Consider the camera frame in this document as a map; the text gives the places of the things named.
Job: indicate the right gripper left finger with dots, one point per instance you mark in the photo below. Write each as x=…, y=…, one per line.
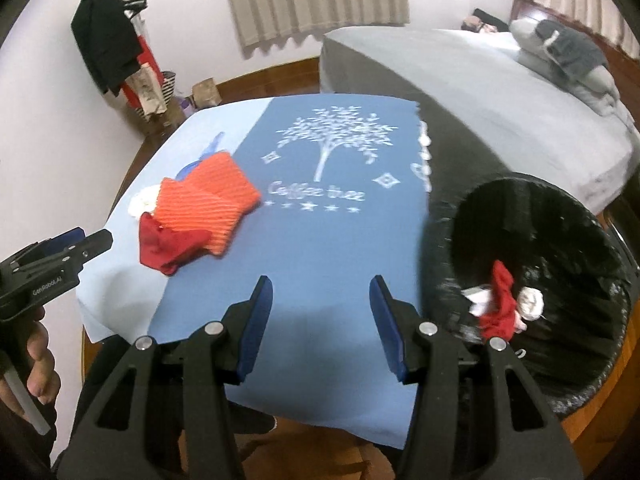
x=245, y=324

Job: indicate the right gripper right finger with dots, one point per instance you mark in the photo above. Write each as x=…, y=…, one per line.
x=397, y=322

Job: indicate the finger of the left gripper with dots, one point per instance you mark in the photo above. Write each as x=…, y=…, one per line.
x=61, y=242
x=80, y=248

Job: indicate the red cloth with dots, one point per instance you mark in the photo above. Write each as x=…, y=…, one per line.
x=165, y=250

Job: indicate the orange foam net sleeve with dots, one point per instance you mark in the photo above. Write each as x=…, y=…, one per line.
x=213, y=197

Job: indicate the white tissue ball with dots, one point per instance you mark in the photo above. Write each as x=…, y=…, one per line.
x=530, y=304

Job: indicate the blue plastic bag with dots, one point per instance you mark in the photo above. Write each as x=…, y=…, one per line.
x=202, y=157

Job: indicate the white tissue wad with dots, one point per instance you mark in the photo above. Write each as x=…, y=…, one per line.
x=143, y=201

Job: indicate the black lined trash bin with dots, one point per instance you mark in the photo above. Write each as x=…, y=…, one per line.
x=571, y=285

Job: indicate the left hand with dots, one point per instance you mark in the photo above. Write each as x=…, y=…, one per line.
x=43, y=381

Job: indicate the wooden coat rack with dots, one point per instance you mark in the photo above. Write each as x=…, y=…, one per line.
x=157, y=127

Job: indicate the blue coffee tree mat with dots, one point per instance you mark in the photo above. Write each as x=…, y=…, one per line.
x=343, y=201

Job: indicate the beige tote bag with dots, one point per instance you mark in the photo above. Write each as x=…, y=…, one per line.
x=144, y=92

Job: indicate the brown paper bag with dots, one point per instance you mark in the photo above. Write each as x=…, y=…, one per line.
x=205, y=94

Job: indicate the black hanging jacket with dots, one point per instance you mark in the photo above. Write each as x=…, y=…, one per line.
x=107, y=42

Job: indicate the red hanging garment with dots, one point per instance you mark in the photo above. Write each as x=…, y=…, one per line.
x=146, y=57

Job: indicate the grey bed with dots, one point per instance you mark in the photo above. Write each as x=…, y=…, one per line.
x=484, y=110

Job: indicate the grey folded blanket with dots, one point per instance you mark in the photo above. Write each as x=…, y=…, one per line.
x=569, y=59

